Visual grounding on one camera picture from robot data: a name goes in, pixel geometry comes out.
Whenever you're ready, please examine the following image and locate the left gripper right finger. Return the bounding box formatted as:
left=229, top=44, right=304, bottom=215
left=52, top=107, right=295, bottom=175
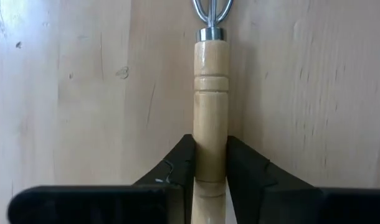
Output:
left=226, top=135, right=380, bottom=224

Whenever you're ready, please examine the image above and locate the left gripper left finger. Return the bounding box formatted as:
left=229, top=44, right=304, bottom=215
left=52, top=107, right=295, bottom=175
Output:
left=7, top=133, right=197, bottom=224

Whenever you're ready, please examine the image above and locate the wooden-handled hand rake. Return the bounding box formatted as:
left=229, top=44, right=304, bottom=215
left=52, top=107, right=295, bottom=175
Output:
left=189, top=0, right=234, bottom=224

